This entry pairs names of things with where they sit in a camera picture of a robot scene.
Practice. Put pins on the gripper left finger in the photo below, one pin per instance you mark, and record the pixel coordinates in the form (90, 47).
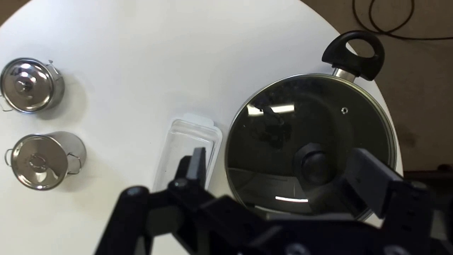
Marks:
(132, 212)

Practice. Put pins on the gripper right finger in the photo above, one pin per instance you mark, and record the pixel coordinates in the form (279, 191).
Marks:
(407, 209)

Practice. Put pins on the clear plastic container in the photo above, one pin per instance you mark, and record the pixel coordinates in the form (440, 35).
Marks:
(184, 141)

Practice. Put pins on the large black pot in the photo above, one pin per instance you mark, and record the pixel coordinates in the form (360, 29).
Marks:
(354, 60)

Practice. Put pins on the small steel pot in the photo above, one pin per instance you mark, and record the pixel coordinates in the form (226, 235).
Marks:
(76, 147)
(58, 86)

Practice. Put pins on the small steel lid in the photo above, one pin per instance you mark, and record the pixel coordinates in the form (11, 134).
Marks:
(37, 163)
(24, 85)

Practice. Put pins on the glass pot lid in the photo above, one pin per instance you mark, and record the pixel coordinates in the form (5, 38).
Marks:
(318, 117)

